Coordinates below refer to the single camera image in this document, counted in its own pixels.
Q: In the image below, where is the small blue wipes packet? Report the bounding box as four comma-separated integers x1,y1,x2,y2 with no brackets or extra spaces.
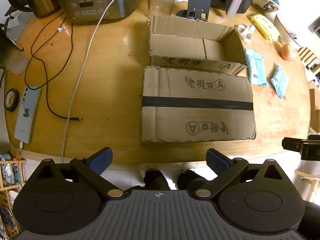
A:
271,64,290,99

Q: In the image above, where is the large blue wipes packet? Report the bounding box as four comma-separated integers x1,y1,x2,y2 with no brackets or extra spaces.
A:
245,48,268,86

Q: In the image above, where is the closed cardboard box black tape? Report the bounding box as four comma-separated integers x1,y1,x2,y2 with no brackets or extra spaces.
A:
141,66,256,142

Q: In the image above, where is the light blue smartphone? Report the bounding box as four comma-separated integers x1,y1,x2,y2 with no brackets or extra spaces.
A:
14,86,41,144

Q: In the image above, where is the black tape roll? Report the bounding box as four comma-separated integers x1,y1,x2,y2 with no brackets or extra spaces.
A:
4,88,20,112

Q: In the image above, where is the yellow wet wipes pack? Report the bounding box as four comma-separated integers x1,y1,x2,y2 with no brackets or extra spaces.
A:
248,14,280,41

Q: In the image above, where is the open cardboard box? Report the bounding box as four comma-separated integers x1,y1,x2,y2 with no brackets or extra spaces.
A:
149,15,248,76

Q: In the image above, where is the white elastic band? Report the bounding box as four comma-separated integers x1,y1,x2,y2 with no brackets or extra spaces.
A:
236,24,256,44

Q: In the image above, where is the black phone stand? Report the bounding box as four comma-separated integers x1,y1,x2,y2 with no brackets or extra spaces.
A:
176,0,211,22

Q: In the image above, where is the white charging cable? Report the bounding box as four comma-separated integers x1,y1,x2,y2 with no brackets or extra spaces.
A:
61,0,129,158

